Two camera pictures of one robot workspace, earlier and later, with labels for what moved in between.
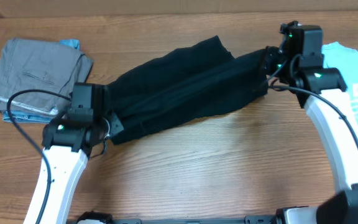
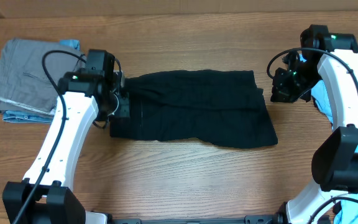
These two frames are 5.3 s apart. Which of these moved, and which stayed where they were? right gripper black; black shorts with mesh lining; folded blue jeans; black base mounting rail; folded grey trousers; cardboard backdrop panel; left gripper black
Moved: black shorts with mesh lining; right gripper black; left gripper black
Stayed: folded blue jeans; cardboard backdrop panel; black base mounting rail; folded grey trousers
